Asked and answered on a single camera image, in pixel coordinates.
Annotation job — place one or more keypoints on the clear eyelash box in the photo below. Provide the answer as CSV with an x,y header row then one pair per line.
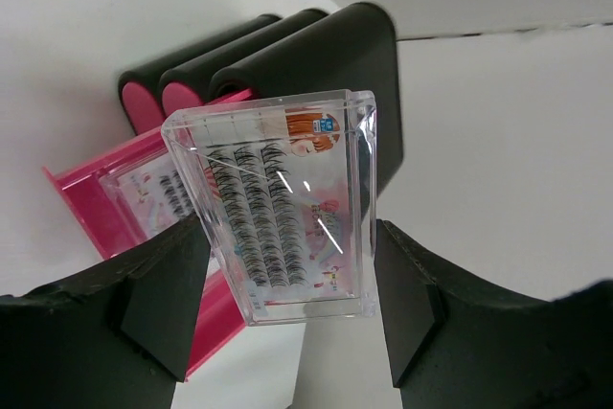
x,y
285,189
150,197

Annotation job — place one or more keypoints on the black drawer organizer case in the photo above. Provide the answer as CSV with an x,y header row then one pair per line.
x,y
309,51

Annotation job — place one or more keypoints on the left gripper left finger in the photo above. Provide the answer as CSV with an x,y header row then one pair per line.
x,y
116,335

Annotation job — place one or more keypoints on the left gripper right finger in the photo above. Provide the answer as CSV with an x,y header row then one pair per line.
x,y
455,340

